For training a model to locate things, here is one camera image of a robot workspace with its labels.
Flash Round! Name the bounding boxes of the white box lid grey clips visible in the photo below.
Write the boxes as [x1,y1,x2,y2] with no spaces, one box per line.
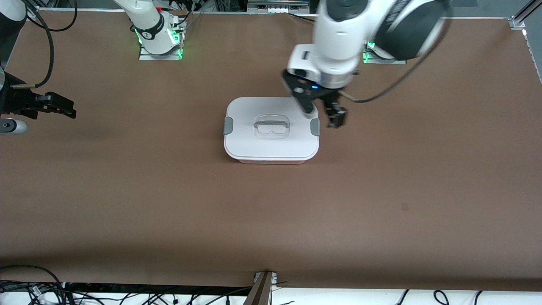
[224,97,321,162]

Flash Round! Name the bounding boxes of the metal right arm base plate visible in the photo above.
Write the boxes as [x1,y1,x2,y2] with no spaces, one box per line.
[139,46,183,61]

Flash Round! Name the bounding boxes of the black floor cable bundle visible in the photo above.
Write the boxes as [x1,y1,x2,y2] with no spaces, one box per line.
[0,265,254,305]

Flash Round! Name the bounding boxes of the thin black hanging cable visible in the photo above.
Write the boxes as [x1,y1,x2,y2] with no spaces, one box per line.
[25,0,79,32]

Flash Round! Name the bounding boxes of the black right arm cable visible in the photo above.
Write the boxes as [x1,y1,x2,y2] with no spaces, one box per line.
[12,0,55,89]

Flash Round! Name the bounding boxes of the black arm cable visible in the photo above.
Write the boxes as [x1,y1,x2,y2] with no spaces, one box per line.
[12,0,55,89]
[339,13,452,104]

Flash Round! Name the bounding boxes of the aluminium table corner bracket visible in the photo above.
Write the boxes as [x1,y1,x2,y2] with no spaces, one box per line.
[509,0,542,30]

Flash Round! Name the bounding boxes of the pink plastic box base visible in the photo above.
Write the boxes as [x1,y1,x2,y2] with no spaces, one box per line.
[231,156,314,165]

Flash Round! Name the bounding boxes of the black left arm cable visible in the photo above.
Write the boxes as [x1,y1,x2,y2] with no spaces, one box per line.
[339,13,452,104]

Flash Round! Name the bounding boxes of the brown post with metal bracket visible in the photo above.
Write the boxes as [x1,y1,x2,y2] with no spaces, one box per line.
[243,271,278,305]

